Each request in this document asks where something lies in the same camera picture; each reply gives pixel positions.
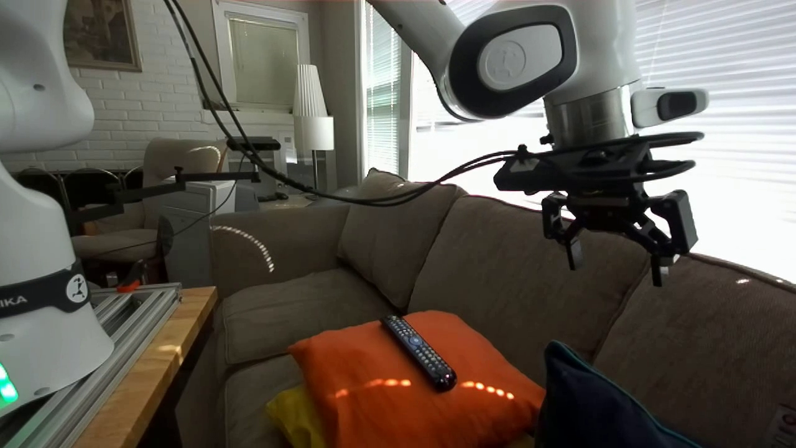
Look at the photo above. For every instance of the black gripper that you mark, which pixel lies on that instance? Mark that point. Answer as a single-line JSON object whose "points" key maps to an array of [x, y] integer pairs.
{"points": [[613, 208]]}

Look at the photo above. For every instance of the grey cabinet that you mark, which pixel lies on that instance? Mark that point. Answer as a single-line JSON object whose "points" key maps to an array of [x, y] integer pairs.
{"points": [[194, 250]]}

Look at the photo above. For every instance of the white framed window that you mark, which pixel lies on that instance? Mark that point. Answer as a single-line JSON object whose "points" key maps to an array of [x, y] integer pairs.
{"points": [[262, 58]]}

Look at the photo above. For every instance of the black wrist mounting bracket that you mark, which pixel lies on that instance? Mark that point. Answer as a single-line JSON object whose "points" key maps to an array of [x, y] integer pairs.
{"points": [[572, 169]]}

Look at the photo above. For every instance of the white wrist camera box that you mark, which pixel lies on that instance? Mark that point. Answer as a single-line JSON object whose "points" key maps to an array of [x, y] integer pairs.
{"points": [[671, 105]]}

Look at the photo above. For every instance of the white window blinds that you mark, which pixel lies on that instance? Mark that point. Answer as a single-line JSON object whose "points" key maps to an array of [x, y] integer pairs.
{"points": [[730, 65]]}

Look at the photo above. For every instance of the grey-brown fabric sofa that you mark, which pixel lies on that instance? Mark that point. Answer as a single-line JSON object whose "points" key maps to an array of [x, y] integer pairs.
{"points": [[498, 265]]}

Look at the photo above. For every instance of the framed wall picture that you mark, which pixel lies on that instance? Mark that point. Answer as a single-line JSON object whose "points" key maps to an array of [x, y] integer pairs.
{"points": [[100, 32]]}

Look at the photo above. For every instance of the dark blue pillow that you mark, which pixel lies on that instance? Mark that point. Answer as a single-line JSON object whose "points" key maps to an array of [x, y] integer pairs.
{"points": [[588, 407]]}

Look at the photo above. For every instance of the black RCA remote blue buttons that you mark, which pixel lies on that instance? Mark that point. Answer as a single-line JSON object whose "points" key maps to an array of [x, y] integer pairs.
{"points": [[419, 351]]}

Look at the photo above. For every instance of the yellow pillow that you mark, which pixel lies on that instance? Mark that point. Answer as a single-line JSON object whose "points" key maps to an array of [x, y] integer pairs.
{"points": [[294, 418]]}

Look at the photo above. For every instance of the beige armchair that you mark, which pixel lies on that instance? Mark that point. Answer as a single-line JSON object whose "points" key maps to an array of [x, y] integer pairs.
{"points": [[174, 158]]}

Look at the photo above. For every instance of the wooden table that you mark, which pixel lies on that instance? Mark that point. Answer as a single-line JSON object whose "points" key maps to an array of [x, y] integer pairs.
{"points": [[139, 390]]}

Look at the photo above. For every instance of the white printed paper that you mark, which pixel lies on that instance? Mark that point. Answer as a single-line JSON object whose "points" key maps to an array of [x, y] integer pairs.
{"points": [[783, 426]]}

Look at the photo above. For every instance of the black camera on stand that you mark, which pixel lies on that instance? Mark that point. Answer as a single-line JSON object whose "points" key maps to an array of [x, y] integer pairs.
{"points": [[251, 143]]}

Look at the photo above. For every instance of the orange pillow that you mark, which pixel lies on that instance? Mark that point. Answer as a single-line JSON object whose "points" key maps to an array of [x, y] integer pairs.
{"points": [[363, 356]]}

